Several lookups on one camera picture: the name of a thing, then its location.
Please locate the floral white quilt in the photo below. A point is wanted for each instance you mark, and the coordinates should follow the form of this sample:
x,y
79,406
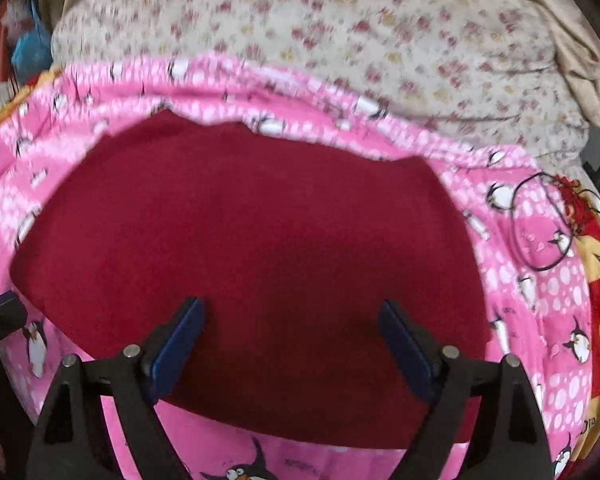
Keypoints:
x,y
480,70

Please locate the pink penguin blanket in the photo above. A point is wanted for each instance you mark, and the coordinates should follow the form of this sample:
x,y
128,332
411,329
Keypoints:
x,y
534,285

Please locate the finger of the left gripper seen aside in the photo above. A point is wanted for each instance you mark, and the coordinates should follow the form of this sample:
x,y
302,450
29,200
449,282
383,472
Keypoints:
x,y
13,314

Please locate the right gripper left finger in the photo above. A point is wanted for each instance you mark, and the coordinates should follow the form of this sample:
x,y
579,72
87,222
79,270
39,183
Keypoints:
x,y
71,439

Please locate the beige curtain cloth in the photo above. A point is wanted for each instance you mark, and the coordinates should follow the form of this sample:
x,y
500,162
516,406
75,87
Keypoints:
x,y
577,52

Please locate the yellow red cartoon blanket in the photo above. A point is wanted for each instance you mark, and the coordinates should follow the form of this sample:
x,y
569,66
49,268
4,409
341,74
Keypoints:
x,y
583,217

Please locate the dark red sweater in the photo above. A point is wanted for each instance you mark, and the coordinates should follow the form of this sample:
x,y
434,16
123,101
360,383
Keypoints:
x,y
291,246

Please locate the blue plastic bag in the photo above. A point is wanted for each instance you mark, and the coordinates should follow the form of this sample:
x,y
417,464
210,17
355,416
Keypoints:
x,y
31,55

